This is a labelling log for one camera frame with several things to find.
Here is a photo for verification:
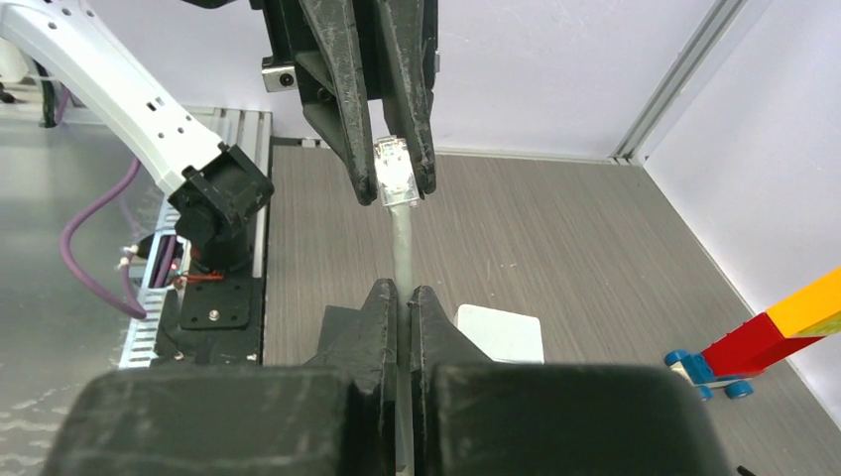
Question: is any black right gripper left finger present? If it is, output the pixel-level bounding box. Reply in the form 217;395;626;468
43;279;398;475

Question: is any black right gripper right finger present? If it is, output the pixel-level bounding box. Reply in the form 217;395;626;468
408;286;733;475

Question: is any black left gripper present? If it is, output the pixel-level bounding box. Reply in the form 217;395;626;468
250;0;439;206

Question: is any white network switch box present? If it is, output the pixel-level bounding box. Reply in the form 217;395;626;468
454;304;544;364

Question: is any grey ethernet cable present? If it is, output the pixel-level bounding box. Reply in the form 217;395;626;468
371;135;421;476

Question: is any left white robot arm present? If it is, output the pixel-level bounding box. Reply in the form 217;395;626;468
1;0;438;272

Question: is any dark grey foam pad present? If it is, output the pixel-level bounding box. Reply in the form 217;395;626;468
312;305;362;360

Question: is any colourful toy block tower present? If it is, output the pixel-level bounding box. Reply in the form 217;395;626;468
663;269;840;401

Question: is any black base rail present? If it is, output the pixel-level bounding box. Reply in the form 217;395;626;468
118;108;274;369

